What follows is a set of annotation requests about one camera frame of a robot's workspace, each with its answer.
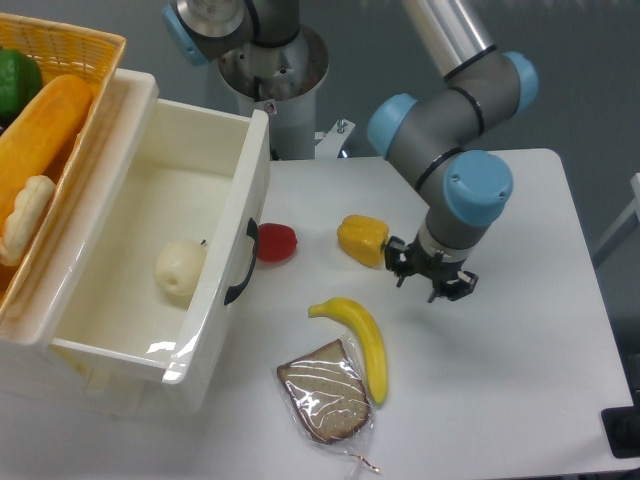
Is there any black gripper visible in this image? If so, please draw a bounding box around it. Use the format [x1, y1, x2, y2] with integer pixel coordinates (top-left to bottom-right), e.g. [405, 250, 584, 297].
[384, 236, 478, 303]

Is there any black top drawer handle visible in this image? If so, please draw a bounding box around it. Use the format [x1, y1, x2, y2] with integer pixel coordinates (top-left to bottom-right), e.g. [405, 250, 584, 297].
[224, 217, 259, 305]

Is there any white top drawer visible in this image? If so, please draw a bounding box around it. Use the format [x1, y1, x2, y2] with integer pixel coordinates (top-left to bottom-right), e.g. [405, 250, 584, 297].
[48, 97, 272, 414]

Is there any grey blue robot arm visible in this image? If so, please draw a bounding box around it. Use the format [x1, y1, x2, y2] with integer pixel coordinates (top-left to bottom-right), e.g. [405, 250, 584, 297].
[163, 1, 539, 301]

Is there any white drawer cabinet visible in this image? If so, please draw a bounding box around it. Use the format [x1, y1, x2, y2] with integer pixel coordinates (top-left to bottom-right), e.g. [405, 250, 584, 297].
[0, 68, 201, 421]

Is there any yellow bell pepper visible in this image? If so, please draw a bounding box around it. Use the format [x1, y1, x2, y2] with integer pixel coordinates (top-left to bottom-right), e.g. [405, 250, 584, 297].
[337, 214, 389, 268]

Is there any yellow banana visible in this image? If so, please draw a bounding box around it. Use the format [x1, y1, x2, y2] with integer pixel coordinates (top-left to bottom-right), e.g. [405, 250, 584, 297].
[307, 297, 389, 405]

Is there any red bell pepper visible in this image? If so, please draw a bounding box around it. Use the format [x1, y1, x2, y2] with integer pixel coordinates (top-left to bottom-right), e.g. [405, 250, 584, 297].
[257, 223, 298, 263]

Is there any wrapped brown bread slice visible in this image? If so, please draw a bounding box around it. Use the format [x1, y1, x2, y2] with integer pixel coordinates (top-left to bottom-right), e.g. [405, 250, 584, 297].
[275, 339, 381, 479]

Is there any black device at edge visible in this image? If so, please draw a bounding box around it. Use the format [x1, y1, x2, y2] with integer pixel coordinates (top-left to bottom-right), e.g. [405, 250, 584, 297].
[601, 406, 639, 459]

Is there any white pear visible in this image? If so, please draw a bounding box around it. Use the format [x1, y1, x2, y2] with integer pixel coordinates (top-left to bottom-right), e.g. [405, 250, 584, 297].
[153, 239, 207, 310]

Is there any cream white pastry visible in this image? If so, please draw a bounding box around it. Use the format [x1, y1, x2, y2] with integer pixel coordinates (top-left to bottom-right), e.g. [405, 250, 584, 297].
[1, 175, 56, 267]

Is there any orange baguette loaf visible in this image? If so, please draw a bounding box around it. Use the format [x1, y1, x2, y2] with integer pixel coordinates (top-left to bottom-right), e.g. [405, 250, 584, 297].
[1, 74, 93, 220]

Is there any yellow wicker basket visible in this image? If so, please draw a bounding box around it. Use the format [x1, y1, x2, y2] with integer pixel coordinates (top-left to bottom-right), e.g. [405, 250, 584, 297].
[1, 13, 126, 312]

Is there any green bell pepper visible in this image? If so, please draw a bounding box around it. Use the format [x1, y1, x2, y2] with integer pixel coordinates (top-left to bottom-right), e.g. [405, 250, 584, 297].
[1, 49, 43, 125]

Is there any white frame at right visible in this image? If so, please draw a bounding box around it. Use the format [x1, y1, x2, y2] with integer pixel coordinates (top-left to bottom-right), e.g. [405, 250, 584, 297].
[591, 173, 639, 269]

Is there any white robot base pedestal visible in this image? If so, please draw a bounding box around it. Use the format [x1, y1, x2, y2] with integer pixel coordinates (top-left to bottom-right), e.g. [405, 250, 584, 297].
[218, 25, 355, 160]

